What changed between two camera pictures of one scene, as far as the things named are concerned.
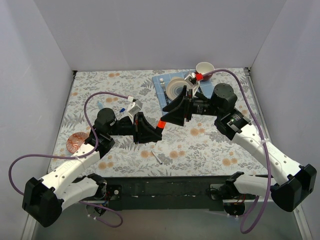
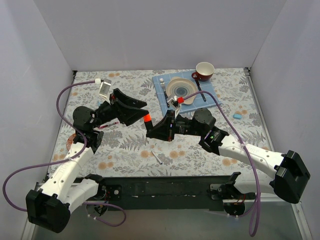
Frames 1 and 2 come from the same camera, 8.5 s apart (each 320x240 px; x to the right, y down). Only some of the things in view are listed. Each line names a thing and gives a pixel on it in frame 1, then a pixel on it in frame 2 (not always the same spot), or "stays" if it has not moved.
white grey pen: (156, 157) stays
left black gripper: (136, 128) -> (114, 105)
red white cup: (204, 71) stays
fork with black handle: (162, 83) stays
